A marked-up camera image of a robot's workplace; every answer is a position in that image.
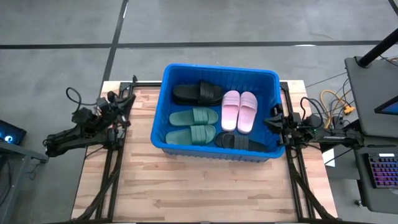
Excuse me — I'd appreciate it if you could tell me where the black device with glowing light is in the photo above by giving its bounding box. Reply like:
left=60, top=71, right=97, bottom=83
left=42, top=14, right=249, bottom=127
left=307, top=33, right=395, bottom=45
left=0, top=119, right=27, bottom=146

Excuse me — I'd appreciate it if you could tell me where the pink slide sandal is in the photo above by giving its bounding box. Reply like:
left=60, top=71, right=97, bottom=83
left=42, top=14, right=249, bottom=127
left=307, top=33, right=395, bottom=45
left=237, top=91, right=259, bottom=135
left=221, top=90, right=241, bottom=133

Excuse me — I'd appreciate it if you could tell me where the blue plastic bin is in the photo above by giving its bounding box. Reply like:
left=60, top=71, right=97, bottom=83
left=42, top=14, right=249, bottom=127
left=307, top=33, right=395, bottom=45
left=150, top=63, right=286, bottom=162

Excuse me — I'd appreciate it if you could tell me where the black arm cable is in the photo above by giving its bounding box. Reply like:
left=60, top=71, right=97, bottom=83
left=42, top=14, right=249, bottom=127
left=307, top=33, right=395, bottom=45
left=300, top=96, right=326, bottom=125
left=65, top=86, right=100, bottom=108

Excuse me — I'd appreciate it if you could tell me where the grey metal stand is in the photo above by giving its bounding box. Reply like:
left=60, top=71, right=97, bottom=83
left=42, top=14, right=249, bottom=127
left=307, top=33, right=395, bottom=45
left=0, top=139, right=50, bottom=224

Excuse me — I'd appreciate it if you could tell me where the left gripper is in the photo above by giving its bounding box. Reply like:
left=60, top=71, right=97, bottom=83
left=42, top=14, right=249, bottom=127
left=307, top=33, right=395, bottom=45
left=96, top=90, right=137, bottom=127

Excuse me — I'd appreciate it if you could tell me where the computer monitor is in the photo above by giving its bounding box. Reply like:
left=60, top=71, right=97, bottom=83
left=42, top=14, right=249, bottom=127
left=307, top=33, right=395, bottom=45
left=374, top=95, right=398, bottom=116

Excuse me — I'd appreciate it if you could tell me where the dark grey desk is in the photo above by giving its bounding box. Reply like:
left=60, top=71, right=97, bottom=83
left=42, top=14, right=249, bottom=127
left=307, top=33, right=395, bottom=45
left=344, top=55, right=398, bottom=215

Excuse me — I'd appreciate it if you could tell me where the backlit black keyboard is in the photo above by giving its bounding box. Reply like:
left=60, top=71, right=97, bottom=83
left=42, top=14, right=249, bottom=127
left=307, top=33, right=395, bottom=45
left=368, top=152, right=398, bottom=190

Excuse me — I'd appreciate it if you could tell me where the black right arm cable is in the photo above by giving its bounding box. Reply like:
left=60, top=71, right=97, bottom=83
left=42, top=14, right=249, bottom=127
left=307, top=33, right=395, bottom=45
left=300, top=96, right=326, bottom=125

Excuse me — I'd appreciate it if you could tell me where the white paper sheet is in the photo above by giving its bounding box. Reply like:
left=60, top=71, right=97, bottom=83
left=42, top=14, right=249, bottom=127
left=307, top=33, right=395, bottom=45
left=322, top=148, right=336, bottom=167

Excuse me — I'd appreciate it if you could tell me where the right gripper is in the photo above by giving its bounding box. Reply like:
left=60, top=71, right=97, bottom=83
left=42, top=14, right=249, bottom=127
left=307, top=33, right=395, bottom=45
left=264, top=105, right=312, bottom=147

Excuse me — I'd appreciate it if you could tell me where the black ribbed-strap slide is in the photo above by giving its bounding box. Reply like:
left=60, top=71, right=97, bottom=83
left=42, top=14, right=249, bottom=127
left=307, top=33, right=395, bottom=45
left=172, top=93, right=222, bottom=107
left=173, top=80, right=224, bottom=102

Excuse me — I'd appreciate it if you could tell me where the yellow cable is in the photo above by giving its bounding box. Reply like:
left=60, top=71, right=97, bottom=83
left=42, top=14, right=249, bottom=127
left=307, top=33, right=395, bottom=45
left=320, top=89, right=357, bottom=130

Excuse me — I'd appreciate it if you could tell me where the black pole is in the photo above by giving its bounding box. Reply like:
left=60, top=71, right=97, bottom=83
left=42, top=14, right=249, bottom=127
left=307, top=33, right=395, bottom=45
left=357, top=27, right=398, bottom=68

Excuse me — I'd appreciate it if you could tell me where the green slide sandal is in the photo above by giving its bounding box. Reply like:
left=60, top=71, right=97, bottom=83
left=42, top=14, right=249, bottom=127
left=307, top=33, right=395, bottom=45
left=169, top=106, right=219, bottom=127
left=165, top=124, right=217, bottom=146

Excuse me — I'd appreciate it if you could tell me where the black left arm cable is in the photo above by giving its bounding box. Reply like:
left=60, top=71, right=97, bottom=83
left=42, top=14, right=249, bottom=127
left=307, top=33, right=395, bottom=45
left=65, top=86, right=100, bottom=108

